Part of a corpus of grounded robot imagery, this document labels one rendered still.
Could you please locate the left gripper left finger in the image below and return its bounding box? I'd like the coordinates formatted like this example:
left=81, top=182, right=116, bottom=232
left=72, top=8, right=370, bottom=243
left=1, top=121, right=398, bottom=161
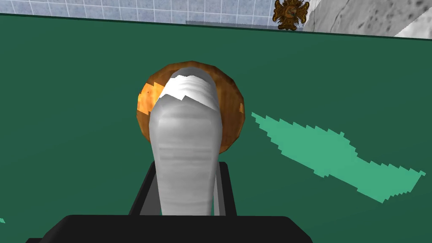
left=129, top=161, right=162, bottom=216

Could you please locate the golden wall ornament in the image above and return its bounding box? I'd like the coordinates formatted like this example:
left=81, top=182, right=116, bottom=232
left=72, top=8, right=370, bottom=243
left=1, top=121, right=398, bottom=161
left=272, top=0, right=310, bottom=31

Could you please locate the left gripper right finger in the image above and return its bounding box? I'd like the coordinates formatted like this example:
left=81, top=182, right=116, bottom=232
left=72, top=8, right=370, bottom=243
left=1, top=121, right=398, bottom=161
left=212, top=162, right=238, bottom=216

